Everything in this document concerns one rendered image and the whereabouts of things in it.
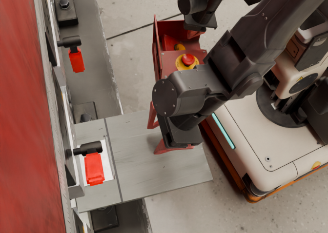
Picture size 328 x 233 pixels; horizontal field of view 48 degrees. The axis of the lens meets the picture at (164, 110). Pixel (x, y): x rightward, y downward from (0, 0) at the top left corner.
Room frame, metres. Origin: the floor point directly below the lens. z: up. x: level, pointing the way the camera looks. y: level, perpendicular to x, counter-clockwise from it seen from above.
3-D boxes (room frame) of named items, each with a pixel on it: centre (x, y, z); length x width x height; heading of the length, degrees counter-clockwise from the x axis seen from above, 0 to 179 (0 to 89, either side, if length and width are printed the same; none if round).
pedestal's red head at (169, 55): (0.69, -0.03, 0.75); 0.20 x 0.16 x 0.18; 13
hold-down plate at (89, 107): (0.27, 0.14, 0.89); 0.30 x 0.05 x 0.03; 22
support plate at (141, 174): (0.26, 0.04, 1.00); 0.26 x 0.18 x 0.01; 112
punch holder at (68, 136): (0.19, 0.17, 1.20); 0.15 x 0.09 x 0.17; 22
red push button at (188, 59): (0.65, -0.05, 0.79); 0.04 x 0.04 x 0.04
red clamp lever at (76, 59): (0.38, 0.18, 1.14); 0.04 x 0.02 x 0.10; 112
